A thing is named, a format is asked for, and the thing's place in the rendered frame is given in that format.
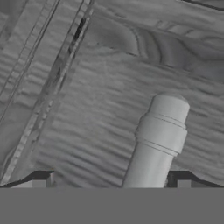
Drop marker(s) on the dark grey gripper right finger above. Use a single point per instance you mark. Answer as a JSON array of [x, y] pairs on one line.
[[182, 178]]

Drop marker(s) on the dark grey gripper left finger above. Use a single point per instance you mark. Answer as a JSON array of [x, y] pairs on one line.
[[39, 177]]

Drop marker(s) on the grey wood drawer front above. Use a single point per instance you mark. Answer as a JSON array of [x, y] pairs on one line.
[[116, 87]]

